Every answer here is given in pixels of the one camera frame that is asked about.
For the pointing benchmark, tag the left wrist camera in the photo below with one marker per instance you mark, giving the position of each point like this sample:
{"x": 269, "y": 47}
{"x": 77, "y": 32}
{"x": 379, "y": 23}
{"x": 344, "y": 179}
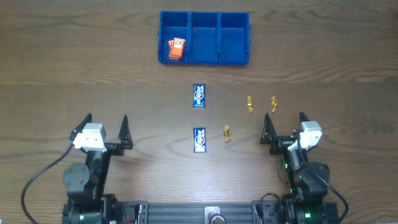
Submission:
{"x": 90, "y": 137}

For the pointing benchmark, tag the orange candy box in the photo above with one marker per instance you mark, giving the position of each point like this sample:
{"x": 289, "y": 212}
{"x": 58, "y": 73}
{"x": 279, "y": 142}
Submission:
{"x": 170, "y": 48}
{"x": 177, "y": 48}

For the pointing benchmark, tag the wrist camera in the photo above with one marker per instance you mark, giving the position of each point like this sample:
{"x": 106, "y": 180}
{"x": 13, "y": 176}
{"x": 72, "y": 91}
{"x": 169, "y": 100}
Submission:
{"x": 90, "y": 137}
{"x": 308, "y": 133}

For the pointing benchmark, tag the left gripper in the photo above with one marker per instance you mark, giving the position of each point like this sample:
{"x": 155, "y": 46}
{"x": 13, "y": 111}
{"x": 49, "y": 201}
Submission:
{"x": 115, "y": 148}

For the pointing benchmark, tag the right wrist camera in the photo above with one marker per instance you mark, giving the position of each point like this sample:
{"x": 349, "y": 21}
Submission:
{"x": 308, "y": 133}

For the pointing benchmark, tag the mounting rail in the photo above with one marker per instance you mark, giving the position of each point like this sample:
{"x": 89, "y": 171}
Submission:
{"x": 186, "y": 213}

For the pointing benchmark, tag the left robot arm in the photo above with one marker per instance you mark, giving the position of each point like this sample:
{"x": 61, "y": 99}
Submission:
{"x": 74, "y": 179}

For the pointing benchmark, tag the gold candy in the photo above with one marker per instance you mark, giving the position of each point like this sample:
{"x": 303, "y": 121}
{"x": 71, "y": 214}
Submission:
{"x": 249, "y": 104}
{"x": 274, "y": 104}
{"x": 227, "y": 133}

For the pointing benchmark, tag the blue candy pack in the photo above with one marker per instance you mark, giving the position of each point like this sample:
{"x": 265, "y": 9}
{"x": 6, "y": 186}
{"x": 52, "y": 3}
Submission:
{"x": 199, "y": 140}
{"x": 199, "y": 96}

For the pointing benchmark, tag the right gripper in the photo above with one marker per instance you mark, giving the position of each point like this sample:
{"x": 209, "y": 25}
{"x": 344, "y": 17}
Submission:
{"x": 281, "y": 144}

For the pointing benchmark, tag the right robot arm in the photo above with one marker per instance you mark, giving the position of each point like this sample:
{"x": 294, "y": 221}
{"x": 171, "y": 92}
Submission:
{"x": 306, "y": 180}

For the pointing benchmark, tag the blue tray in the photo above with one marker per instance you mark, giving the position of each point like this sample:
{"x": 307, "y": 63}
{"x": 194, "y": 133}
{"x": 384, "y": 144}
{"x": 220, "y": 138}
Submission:
{"x": 203, "y": 46}

